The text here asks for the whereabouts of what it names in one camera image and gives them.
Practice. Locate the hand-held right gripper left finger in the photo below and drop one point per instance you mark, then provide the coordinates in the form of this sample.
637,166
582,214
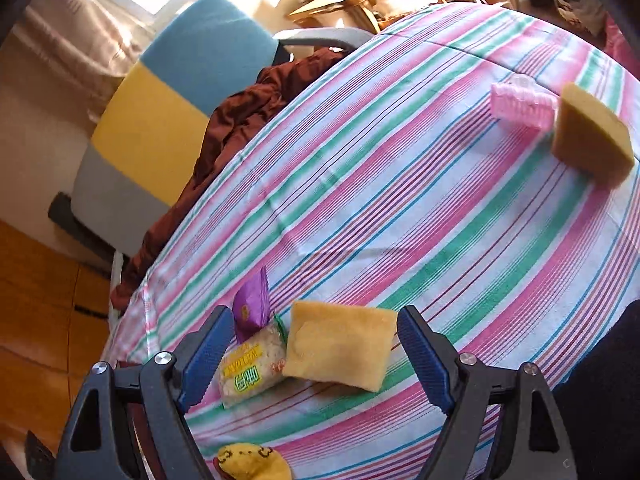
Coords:
207,355

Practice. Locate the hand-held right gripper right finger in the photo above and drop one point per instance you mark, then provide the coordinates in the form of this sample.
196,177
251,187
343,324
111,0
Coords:
425,360

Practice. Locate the beige curtain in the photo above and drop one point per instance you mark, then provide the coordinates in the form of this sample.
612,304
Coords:
65,35

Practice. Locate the pink ribbed plastic clip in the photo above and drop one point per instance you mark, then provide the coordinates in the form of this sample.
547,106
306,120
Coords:
520,107

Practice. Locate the black object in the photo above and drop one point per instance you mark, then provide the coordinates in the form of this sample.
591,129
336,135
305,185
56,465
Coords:
37,455

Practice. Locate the purple snack packet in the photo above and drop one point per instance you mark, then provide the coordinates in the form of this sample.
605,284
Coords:
252,305

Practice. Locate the striped tablecloth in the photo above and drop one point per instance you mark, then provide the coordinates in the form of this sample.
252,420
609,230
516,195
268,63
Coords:
400,210

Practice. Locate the blue yellow grey chair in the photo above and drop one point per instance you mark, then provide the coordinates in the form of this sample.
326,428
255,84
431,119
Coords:
150,135

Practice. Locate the thick yellow sponge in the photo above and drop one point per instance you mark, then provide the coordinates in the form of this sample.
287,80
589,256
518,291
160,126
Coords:
590,135

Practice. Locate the brown garment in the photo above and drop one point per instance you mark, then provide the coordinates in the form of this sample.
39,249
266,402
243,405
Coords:
235,120

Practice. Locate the yellow plush toy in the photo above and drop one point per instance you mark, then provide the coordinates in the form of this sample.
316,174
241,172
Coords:
255,462

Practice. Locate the green cracker packet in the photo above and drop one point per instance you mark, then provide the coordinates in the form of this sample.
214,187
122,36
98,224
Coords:
250,375

